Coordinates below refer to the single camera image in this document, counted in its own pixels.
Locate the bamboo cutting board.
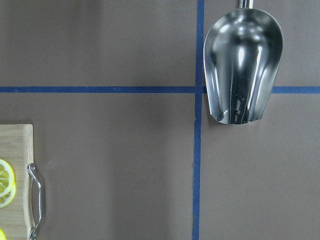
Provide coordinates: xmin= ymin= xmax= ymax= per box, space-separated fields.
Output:
xmin=0 ymin=124 xmax=45 ymax=240

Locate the metal scoop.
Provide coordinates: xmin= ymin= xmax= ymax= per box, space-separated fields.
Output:
xmin=203 ymin=0 xmax=283 ymax=125

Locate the lone lemon slice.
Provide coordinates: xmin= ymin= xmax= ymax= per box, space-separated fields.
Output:
xmin=0 ymin=229 xmax=6 ymax=240

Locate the lower lemon slice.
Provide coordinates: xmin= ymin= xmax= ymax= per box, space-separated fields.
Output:
xmin=0 ymin=182 xmax=17 ymax=208

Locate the upper lemon slice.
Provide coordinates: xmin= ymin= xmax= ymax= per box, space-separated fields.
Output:
xmin=0 ymin=159 xmax=15 ymax=197

